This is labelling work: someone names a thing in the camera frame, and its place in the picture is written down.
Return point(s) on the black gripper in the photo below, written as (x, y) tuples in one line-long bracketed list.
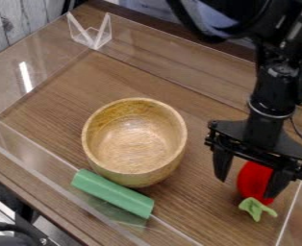
[(284, 157)]

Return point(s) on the red felt fruit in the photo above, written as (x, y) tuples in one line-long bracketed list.
[(253, 181)]

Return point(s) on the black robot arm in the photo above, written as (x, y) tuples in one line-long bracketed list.
[(272, 24)]

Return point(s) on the wooden bowl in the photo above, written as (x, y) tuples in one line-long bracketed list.
[(134, 141)]

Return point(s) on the green rectangular block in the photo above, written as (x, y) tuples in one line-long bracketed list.
[(114, 193)]

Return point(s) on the black metal stand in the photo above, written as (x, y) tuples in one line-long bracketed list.
[(19, 233)]

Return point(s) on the clear acrylic tray walls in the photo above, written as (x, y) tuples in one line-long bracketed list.
[(56, 82)]

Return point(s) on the clear acrylic corner bracket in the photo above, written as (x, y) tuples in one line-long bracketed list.
[(91, 37)]

